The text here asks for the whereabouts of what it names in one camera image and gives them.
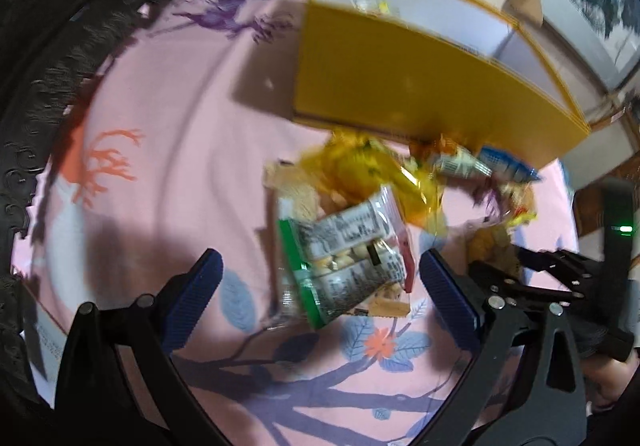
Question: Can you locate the blue and white snack packet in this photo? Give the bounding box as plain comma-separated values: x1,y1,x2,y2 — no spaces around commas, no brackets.
432,143,543,184

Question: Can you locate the tan biscuit packet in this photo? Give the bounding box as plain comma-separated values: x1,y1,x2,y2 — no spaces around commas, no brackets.
370,293,411,319

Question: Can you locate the beige snack packet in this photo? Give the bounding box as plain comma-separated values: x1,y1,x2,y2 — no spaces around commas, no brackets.
265,161,321,222

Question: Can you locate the green-edged nut snack packet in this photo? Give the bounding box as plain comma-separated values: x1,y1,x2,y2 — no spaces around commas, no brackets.
277,186,413,332

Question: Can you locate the person's right hand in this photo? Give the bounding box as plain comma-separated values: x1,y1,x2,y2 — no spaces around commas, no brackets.
582,351,640,419

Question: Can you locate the yellow and white snack packet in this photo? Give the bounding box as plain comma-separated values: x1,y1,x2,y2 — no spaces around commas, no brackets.
350,0,401,18

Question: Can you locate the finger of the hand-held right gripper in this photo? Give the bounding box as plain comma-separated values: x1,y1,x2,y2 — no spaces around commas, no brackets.
515,247,598,283
467,260,583,309

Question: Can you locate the white paper sheet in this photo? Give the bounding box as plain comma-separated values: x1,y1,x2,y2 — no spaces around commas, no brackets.
22,311,68,382

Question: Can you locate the yellow cardboard box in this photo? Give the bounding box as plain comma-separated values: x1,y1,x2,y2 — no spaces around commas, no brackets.
292,0,591,169

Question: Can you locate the brown cardboard box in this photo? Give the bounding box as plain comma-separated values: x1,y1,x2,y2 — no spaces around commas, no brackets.
502,0,546,27

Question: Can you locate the purple and yellow snack packet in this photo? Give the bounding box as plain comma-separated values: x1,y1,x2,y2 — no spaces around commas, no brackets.
470,176,538,232

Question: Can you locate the pink floral tablecloth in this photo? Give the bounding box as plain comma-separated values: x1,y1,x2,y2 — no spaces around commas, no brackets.
10,0,581,446

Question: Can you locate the yellow cookie packet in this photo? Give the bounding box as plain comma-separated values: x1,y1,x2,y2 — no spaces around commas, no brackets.
305,131,448,227

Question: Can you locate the clear orange-print cracker packet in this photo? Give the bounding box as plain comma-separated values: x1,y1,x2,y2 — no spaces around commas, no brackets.
465,223,523,277

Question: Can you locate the orange snack packet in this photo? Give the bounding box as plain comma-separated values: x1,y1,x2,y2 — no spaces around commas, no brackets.
410,136,461,159

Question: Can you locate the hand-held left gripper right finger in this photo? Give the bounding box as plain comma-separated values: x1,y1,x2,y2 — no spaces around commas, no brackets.
410,248,588,446

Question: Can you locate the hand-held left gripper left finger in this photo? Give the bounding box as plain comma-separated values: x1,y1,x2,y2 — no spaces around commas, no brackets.
52,248,236,446

